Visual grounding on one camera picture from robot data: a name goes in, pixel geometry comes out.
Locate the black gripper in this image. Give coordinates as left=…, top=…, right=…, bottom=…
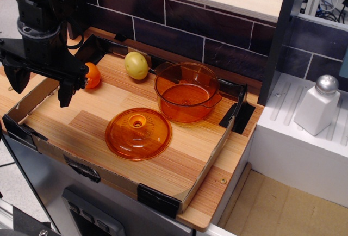
left=1, top=28, right=88, bottom=108

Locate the orange toy carrot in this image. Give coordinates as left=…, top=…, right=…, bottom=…
left=85, top=62, right=101, bottom=89

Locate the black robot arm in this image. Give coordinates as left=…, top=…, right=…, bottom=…
left=1, top=0, right=88, bottom=107

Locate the cardboard fence with black tape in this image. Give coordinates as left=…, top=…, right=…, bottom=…
left=3, top=35, right=253, bottom=218

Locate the orange transparent pot lid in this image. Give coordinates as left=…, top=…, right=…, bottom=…
left=105, top=108, right=172, bottom=161

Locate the orange transparent plastic pot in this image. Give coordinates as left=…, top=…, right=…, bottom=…
left=154, top=62, right=222, bottom=123

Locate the yellow toy potato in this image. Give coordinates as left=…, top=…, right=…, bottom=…
left=124, top=51, right=148, bottom=80

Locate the grey oven control panel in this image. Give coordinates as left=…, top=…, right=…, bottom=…
left=62, top=189, right=126, bottom=236

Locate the white toy sink drainboard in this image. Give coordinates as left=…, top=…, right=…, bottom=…
left=248, top=73, right=347, bottom=206

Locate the white salt shaker silver cap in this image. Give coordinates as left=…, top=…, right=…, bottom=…
left=294, top=74, right=340, bottom=136

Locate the dark grey shelf post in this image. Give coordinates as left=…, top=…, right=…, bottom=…
left=258, top=0, right=302, bottom=105

